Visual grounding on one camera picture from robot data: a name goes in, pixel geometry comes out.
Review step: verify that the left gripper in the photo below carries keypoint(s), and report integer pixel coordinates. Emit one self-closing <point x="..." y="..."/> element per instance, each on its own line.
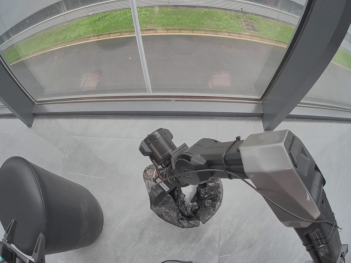
<point x="16" y="256"/>

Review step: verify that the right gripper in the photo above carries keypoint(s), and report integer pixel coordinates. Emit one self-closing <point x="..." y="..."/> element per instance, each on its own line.
<point x="162" y="186"/>

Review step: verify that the clear printed wrapper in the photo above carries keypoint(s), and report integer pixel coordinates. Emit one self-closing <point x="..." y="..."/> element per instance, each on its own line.
<point x="190" y="194"/>

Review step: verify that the black plastic bag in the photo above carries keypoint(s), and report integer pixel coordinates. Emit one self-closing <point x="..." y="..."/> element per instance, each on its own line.
<point x="211" y="201"/>

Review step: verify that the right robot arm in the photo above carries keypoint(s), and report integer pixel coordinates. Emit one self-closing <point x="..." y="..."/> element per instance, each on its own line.
<point x="274" y="160"/>

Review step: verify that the dark grey round chair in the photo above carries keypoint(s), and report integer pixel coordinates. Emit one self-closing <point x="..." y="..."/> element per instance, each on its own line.
<point x="68" y="207"/>

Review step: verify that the window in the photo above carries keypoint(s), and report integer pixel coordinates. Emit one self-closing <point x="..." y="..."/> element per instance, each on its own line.
<point x="148" y="108"/>

